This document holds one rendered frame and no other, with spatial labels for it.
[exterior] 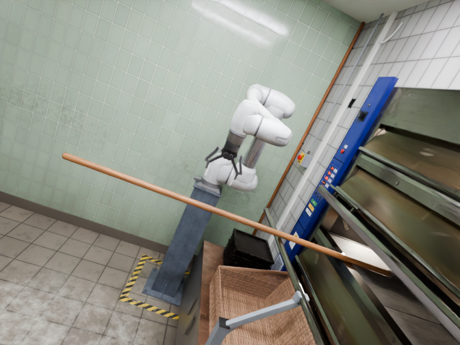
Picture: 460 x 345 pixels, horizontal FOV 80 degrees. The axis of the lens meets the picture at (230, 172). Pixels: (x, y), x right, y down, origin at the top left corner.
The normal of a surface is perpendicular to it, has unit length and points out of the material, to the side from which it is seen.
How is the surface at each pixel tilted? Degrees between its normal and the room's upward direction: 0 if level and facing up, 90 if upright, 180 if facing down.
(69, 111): 90
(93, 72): 90
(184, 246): 90
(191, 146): 90
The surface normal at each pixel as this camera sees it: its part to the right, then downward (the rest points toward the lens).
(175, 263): -0.01, 0.29
